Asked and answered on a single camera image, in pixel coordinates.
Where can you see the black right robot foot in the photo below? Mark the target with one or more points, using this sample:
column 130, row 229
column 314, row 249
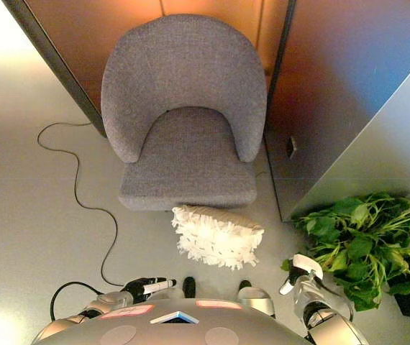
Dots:
column 244, row 284

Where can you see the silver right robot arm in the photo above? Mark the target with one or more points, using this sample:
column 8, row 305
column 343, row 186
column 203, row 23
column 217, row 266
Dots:
column 320, row 309

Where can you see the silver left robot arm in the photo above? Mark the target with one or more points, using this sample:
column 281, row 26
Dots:
column 111, row 300

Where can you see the grey fabric armchair sofa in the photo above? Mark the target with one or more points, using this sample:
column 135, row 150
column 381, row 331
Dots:
column 187, row 154

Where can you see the green leafy potted plant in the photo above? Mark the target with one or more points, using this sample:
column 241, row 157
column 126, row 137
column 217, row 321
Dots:
column 363, row 248

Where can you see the dark metal partition post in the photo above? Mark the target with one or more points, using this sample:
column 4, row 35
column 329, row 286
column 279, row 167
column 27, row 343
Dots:
column 280, row 54

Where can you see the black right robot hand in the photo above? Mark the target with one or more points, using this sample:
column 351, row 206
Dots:
column 304, row 267

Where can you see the grey robot torso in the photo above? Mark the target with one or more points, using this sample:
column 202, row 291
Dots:
column 169, row 328

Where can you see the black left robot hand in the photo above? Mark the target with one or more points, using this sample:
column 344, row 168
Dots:
column 141, row 287

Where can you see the silver right robot leg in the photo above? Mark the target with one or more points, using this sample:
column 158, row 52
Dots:
column 259, row 300

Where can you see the white fringed pillow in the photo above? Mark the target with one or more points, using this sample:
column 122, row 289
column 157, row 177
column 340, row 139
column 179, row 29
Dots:
column 216, row 237

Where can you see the black left robot foot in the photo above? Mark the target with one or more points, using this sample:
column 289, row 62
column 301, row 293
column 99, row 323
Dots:
column 189, row 285

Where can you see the black robot foot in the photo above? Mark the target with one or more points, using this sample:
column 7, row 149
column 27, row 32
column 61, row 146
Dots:
column 244, row 284
column 189, row 285

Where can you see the grey metal cabinet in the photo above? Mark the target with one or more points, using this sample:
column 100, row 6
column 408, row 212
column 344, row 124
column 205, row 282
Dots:
column 377, row 143

